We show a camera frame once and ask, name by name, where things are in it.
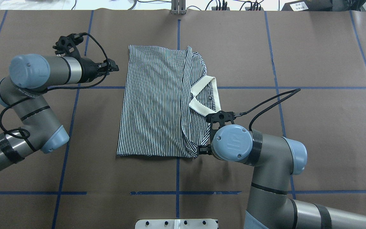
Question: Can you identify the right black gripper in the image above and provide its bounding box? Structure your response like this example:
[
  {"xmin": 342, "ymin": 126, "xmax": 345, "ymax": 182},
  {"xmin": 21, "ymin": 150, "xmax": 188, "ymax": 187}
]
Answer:
[{"xmin": 198, "ymin": 145, "xmax": 213, "ymax": 155}]

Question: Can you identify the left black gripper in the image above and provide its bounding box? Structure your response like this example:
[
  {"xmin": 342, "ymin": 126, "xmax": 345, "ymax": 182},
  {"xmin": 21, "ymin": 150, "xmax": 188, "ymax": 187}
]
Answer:
[{"xmin": 80, "ymin": 58, "xmax": 119, "ymax": 83}]

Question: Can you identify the striped polo shirt white collar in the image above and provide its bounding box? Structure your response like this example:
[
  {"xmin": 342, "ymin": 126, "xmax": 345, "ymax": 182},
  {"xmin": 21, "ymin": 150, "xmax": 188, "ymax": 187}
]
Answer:
[{"xmin": 116, "ymin": 45, "xmax": 221, "ymax": 158}]

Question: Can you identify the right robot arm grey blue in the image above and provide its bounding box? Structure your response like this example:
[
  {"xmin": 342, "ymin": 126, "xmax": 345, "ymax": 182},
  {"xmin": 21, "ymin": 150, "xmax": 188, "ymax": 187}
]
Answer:
[{"xmin": 198, "ymin": 124, "xmax": 366, "ymax": 229}]

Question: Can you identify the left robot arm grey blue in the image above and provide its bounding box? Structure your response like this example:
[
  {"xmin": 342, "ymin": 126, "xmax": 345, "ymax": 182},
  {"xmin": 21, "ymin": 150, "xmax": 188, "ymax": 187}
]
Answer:
[{"xmin": 0, "ymin": 54, "xmax": 119, "ymax": 171}]

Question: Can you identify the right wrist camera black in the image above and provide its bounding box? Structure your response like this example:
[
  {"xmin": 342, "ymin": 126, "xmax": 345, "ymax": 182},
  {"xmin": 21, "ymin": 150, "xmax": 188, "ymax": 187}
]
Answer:
[{"xmin": 205, "ymin": 111, "xmax": 236, "ymax": 135}]

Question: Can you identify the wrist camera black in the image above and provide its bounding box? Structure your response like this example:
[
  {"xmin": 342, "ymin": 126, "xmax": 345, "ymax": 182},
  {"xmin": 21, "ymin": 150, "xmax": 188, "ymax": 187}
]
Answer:
[
  {"xmin": 53, "ymin": 33, "xmax": 84, "ymax": 59},
  {"xmin": 205, "ymin": 111, "xmax": 236, "ymax": 135}
]

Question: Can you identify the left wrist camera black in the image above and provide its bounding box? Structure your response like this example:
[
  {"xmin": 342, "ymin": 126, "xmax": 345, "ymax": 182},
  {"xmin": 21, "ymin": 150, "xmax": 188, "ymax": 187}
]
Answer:
[{"xmin": 53, "ymin": 33, "xmax": 84, "ymax": 59}]

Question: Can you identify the aluminium frame post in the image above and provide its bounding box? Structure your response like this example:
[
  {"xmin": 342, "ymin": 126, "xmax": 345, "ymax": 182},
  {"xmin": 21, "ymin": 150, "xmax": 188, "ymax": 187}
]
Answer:
[{"xmin": 170, "ymin": 0, "xmax": 187, "ymax": 15}]

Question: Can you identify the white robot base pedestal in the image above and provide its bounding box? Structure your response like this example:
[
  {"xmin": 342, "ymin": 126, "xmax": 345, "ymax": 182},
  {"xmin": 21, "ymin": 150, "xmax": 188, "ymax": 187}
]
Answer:
[{"xmin": 135, "ymin": 219, "xmax": 219, "ymax": 229}]

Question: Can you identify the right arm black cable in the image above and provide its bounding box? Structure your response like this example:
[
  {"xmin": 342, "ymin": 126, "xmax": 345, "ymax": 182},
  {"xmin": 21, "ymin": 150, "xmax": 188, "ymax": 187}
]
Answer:
[{"xmin": 234, "ymin": 89, "xmax": 302, "ymax": 131}]

